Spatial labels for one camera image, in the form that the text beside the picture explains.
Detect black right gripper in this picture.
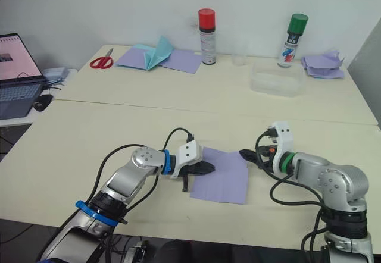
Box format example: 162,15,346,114
238,143,277,170

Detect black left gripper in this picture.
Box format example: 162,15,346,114
177,161,216,193

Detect purple paper sheet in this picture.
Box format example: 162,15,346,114
189,146,249,205

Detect cyan folded paper airplane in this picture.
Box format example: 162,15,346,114
132,35,174,72

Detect clear plastic container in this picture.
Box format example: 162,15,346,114
249,60,306,98

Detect clear plastic cup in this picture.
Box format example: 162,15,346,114
231,50,248,67

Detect purple paper stack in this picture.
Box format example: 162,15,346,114
114,46,204,74

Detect crumpled purple paper pile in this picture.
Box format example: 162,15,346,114
300,50,346,80

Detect green capped spray can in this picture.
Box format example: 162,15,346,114
277,13,310,68

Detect red capped spray can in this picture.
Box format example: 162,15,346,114
198,8,217,65

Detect grey panel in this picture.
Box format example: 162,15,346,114
346,17,381,132

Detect black computer mouse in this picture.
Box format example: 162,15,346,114
32,93,54,112

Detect pale blue tissue pack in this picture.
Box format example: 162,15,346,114
41,67,70,83

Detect open laptop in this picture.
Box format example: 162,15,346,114
0,33,48,121

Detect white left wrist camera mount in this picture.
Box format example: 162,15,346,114
170,140,204,179

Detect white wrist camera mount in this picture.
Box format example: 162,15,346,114
170,140,204,179
267,121,295,174

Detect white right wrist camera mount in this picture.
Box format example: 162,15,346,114
267,121,295,174

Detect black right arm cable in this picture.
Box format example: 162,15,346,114
255,127,330,263

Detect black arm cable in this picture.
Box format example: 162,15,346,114
255,127,330,263
58,127,196,237

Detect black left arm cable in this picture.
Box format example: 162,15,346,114
58,127,196,237

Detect red handled scissors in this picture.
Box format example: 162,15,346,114
89,48,115,70

